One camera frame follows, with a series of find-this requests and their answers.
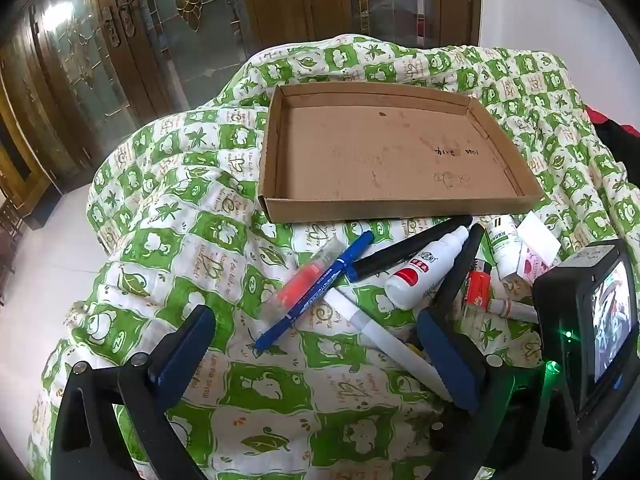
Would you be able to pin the wooden glass-door cabinet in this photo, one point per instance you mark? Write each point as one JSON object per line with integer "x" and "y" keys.
{"x": 125, "y": 25}

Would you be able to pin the black marker blue end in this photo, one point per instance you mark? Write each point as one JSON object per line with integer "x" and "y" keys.
{"x": 400, "y": 252}

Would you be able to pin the white ointment tube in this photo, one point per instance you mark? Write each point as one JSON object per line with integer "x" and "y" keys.
{"x": 515, "y": 310}

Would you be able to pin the green white printed blanket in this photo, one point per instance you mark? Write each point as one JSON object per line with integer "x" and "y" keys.
{"x": 150, "y": 210}

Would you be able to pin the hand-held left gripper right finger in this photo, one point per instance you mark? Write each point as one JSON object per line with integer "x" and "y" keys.
{"x": 447, "y": 362}

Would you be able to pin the brown cardboard tray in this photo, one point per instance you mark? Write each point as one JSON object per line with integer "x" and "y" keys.
{"x": 380, "y": 160}

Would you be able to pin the black marker yellow end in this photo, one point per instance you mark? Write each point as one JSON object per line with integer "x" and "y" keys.
{"x": 462, "y": 265}

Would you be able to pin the red lighter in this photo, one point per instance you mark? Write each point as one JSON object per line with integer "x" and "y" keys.
{"x": 477, "y": 287}

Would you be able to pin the white bottle red label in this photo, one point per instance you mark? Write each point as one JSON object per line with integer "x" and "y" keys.
{"x": 415, "y": 280}

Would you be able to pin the dark cloth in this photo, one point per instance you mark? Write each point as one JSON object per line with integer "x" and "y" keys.
{"x": 625, "y": 145}

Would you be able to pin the white pen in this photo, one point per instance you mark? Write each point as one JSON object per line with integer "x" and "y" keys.
{"x": 370, "y": 327}

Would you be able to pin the blue pen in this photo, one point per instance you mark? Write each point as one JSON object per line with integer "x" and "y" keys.
{"x": 320, "y": 285}

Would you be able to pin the red cloth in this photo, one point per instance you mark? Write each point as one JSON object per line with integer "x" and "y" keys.
{"x": 600, "y": 116}

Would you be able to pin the white square box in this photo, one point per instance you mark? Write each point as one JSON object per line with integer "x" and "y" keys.
{"x": 537, "y": 237}

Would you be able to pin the white bottle green label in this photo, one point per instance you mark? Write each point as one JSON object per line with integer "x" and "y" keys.
{"x": 505, "y": 245}

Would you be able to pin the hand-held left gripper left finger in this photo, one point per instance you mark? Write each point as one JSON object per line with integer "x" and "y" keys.
{"x": 185, "y": 347}

